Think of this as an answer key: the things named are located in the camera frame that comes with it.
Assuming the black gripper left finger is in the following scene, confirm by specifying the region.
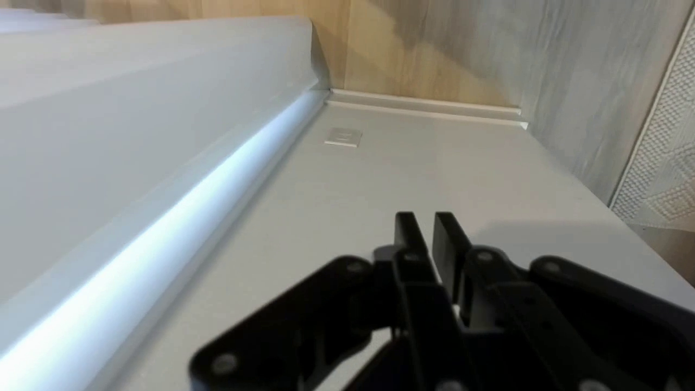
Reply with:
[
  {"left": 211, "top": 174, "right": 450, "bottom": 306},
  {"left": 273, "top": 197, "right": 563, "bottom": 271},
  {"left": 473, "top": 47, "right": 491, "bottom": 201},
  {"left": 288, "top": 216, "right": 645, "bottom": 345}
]
[{"left": 186, "top": 209, "right": 464, "bottom": 391}]

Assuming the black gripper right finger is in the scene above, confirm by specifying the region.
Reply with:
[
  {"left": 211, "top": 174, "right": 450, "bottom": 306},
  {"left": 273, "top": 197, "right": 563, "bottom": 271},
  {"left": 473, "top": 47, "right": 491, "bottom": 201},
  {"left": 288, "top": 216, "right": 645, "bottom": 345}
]
[{"left": 430, "top": 209, "right": 695, "bottom": 391}]

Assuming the patterned light rug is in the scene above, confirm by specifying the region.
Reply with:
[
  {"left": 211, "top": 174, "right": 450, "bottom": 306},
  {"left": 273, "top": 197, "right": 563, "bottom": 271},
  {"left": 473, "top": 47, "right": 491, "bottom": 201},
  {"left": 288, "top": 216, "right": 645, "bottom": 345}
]
[{"left": 608, "top": 9, "right": 695, "bottom": 234}]

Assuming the white baseboard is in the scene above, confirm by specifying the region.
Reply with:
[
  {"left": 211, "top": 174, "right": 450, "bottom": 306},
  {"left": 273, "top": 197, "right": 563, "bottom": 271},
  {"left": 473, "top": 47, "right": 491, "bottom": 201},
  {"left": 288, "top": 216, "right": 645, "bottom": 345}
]
[{"left": 326, "top": 84, "right": 531, "bottom": 132}]

